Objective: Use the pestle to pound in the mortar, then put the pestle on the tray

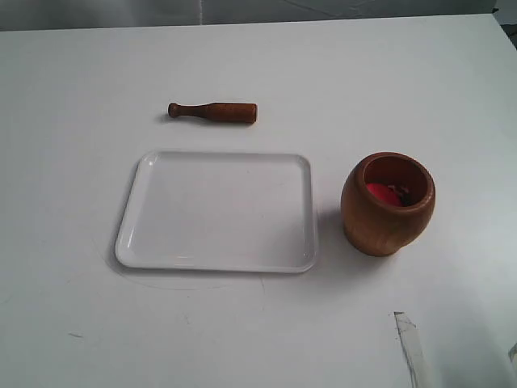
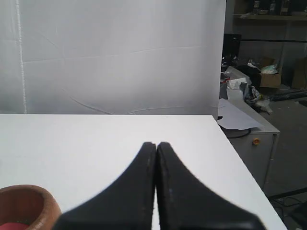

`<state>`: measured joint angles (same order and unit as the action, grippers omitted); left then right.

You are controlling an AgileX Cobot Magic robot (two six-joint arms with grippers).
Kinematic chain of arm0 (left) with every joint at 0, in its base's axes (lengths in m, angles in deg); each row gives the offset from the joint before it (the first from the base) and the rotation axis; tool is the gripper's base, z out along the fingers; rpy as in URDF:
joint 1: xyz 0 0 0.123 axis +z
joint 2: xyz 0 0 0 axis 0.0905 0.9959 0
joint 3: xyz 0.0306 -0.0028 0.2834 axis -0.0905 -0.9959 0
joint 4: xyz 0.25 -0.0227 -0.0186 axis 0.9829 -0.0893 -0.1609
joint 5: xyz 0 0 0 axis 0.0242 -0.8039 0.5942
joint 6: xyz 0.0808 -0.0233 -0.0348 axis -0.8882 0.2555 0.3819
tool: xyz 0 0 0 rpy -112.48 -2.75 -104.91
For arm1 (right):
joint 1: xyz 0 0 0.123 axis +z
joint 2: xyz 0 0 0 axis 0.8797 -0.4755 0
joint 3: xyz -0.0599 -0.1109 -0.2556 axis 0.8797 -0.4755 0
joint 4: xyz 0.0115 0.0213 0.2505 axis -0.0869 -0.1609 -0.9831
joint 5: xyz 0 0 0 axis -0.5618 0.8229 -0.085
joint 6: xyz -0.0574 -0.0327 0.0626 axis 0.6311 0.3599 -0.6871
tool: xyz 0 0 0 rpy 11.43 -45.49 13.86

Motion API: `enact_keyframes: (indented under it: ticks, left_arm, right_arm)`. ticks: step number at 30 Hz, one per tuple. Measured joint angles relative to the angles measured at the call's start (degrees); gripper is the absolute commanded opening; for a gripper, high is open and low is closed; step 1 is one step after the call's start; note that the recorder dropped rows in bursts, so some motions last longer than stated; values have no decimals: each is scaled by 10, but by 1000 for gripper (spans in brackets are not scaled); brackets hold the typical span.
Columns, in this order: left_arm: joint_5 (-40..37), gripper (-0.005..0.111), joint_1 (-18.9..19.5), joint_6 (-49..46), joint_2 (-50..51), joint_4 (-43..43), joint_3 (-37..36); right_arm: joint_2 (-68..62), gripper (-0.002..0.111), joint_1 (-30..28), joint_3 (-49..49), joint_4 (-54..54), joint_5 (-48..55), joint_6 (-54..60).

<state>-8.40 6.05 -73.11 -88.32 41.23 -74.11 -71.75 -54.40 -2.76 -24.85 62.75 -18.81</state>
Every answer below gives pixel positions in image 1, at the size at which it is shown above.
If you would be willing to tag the red item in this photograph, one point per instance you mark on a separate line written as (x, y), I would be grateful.
(385, 193)

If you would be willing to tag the white rectangular plastic tray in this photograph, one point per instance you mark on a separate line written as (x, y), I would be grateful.
(219, 211)

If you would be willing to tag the brown wooden pestle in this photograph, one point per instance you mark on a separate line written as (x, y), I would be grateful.
(240, 113)

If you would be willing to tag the clear tape strip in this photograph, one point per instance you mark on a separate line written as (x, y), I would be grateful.
(412, 351)

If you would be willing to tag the brown wooden mortar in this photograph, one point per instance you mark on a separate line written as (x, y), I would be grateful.
(374, 227)

